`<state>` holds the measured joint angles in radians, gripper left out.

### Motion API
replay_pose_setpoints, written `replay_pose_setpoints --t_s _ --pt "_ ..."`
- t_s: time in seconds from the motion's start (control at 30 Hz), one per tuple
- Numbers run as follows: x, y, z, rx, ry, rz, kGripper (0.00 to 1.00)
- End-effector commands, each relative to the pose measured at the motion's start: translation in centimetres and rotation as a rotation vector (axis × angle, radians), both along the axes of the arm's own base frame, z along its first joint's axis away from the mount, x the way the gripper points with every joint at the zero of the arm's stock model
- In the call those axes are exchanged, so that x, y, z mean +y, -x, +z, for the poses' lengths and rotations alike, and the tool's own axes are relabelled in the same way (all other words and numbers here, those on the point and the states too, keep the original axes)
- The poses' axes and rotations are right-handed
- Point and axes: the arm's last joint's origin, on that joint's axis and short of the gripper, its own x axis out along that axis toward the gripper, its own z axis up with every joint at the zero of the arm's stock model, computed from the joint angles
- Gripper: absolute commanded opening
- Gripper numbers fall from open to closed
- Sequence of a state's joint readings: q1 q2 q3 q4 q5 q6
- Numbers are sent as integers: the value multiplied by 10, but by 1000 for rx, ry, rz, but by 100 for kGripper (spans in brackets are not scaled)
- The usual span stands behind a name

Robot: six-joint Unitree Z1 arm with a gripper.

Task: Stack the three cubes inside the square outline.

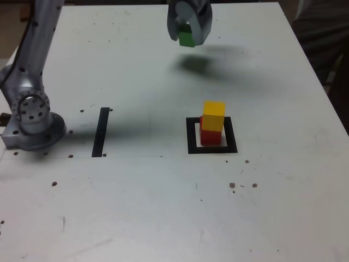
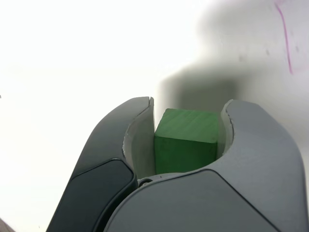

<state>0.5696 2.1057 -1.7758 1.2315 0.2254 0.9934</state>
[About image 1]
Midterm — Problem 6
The broad grey gripper finger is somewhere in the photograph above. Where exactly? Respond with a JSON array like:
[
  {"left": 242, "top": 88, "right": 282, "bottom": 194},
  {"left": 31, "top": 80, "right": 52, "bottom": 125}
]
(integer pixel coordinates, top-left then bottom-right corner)
[{"left": 175, "top": 0, "right": 213, "bottom": 47}]

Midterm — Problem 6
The yellow cube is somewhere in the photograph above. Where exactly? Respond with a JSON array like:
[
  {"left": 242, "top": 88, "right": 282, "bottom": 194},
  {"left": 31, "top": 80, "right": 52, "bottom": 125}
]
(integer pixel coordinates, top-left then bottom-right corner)
[{"left": 202, "top": 100, "right": 226, "bottom": 132}]

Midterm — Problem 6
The green cube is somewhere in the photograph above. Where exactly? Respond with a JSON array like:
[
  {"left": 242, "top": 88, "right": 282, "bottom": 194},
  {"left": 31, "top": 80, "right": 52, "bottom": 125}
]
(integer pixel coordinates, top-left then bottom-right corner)
[{"left": 178, "top": 23, "right": 197, "bottom": 47}]

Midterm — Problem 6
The cardboard box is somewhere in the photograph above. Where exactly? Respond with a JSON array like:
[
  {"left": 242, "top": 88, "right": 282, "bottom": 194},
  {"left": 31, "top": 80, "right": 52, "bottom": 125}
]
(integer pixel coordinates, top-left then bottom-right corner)
[{"left": 19, "top": 4, "right": 36, "bottom": 21}]

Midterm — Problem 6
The black tape square outline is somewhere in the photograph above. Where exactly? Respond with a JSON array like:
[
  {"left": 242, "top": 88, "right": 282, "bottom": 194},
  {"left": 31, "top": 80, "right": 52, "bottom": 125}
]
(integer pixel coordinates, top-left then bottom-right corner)
[{"left": 185, "top": 116, "right": 238, "bottom": 154}]

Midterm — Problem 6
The red cube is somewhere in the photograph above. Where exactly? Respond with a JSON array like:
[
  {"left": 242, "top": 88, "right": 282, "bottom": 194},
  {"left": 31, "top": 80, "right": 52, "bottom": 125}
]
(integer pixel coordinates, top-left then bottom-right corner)
[{"left": 200, "top": 116, "right": 222, "bottom": 145}]

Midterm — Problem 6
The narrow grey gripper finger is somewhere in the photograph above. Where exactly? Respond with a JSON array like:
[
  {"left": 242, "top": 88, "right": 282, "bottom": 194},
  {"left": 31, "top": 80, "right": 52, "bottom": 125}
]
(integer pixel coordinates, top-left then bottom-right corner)
[{"left": 166, "top": 0, "right": 182, "bottom": 42}]

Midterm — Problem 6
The black tape strip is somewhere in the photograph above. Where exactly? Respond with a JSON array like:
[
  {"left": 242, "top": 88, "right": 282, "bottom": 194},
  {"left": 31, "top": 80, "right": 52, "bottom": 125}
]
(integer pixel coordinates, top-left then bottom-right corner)
[{"left": 91, "top": 107, "right": 111, "bottom": 158}]

